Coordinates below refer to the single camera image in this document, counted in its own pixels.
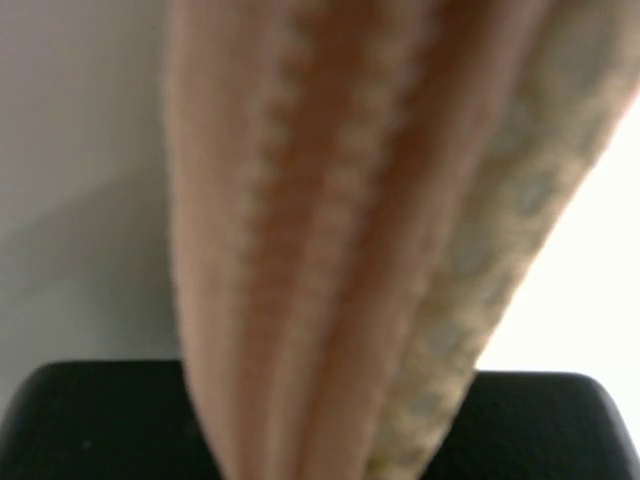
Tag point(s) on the floral mesh laundry bag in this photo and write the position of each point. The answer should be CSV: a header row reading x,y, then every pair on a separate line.
x,y
356,190

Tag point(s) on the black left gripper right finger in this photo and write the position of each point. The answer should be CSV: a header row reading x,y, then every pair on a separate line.
x,y
536,426

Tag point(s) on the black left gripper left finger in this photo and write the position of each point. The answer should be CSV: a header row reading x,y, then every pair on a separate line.
x,y
103,420

